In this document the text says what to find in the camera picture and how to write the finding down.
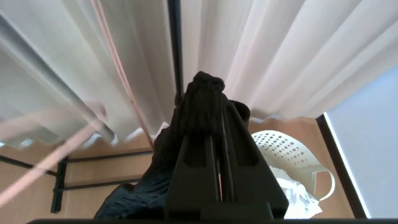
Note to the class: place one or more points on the white laundry basket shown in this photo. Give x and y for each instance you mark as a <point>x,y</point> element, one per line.
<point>289,152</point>

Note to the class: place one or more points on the white curtain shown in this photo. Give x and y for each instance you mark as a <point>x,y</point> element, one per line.
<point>280,46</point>

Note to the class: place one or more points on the white garment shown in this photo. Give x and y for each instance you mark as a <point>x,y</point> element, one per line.
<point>295,194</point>

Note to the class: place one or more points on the black garment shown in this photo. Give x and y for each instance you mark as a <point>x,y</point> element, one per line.
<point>202,105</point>

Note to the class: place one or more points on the black clothes rack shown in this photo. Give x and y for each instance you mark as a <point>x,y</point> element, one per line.
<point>175,46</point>

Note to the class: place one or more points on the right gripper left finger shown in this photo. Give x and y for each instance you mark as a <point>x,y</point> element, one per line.
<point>192,180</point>

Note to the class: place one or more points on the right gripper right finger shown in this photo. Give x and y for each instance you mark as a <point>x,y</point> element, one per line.
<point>252,183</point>

